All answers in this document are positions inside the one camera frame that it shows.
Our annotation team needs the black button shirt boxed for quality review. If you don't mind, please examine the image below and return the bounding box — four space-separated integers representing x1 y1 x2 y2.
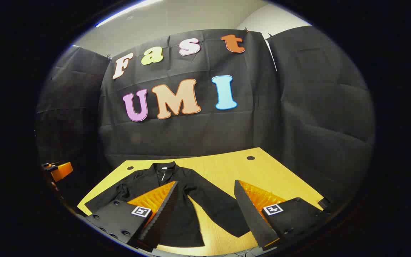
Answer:
84 161 250 248

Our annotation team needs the black backdrop cloth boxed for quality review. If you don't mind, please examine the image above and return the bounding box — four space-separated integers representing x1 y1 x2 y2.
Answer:
36 26 375 215

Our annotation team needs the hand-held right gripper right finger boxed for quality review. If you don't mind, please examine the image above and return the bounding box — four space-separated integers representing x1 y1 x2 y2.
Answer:
233 179 331 250

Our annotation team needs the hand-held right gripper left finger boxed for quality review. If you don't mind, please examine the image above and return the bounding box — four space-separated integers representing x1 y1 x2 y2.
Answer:
83 181 179 253

